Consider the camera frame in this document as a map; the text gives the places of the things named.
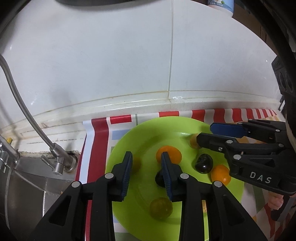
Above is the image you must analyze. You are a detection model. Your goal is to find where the green plastic plate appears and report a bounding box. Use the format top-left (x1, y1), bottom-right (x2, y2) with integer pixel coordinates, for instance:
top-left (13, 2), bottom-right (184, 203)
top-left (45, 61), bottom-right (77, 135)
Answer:
top-left (105, 116), bottom-right (245, 241)

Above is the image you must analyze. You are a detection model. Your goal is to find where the stainless steel sink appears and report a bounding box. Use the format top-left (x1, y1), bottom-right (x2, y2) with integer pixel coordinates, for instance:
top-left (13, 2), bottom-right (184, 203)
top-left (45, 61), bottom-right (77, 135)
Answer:
top-left (1, 152), bottom-right (77, 240)

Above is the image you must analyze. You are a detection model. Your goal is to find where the black dark plum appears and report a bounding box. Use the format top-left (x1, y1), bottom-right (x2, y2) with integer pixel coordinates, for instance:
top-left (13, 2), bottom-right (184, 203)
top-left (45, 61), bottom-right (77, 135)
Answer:
top-left (194, 154), bottom-right (213, 174)
top-left (154, 170), bottom-right (165, 188)

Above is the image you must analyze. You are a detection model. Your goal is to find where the white blue soap dispenser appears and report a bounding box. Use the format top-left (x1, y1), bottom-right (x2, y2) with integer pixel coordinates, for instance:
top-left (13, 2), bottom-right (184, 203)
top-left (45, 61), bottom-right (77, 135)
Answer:
top-left (208, 0), bottom-right (234, 17)

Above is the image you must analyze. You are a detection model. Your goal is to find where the person's right hand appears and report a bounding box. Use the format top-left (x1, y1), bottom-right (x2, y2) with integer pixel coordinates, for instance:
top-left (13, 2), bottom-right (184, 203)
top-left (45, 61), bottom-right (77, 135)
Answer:
top-left (267, 192), bottom-right (283, 210)

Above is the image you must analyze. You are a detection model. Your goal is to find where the small orange kumquat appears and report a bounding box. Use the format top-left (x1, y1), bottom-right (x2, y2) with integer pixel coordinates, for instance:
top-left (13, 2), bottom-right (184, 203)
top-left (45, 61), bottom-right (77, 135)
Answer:
top-left (210, 165), bottom-right (231, 186)

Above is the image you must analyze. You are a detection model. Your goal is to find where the green yellow tomato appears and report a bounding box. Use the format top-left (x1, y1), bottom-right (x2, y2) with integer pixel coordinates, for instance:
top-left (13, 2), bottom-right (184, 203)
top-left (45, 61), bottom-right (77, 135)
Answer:
top-left (149, 197), bottom-right (173, 220)
top-left (190, 133), bottom-right (201, 150)

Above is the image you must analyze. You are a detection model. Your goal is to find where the striped colourful table mat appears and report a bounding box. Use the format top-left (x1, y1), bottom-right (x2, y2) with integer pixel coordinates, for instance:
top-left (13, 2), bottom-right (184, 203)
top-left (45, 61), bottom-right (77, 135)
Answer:
top-left (76, 108), bottom-right (282, 240)

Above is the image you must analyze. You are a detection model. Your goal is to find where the large chrome kitchen faucet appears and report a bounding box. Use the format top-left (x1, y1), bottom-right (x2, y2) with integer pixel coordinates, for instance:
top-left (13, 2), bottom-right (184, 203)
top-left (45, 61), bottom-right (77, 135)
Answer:
top-left (1, 136), bottom-right (20, 173)

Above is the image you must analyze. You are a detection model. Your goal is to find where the slim gooseneck faucet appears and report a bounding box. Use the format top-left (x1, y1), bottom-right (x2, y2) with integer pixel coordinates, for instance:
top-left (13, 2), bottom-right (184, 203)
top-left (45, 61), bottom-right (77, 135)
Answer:
top-left (1, 55), bottom-right (77, 175)

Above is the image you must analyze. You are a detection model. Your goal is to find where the orange cherry tomato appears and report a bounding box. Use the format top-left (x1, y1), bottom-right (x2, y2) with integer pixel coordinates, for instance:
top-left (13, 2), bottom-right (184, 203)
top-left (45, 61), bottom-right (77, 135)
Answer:
top-left (156, 146), bottom-right (182, 164)

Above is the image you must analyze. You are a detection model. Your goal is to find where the black frying pan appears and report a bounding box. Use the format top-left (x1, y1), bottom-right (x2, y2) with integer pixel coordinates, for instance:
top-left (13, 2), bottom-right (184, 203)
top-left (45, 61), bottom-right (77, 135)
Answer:
top-left (57, 0), bottom-right (157, 7)

